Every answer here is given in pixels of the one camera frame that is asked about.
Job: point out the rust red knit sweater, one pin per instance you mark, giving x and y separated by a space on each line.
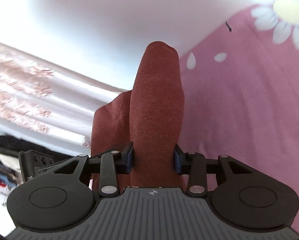
150 116

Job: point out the black camera device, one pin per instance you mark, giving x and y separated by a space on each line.
33 163

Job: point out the pink daisy print bedsheet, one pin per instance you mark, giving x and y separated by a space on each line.
241 86

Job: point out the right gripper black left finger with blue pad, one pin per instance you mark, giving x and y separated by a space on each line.
108 165

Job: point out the cream floral curtain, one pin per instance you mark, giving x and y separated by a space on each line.
47 103

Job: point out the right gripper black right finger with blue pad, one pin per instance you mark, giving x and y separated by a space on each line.
232 176

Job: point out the dark clothes rack with garments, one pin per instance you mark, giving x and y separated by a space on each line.
10 173

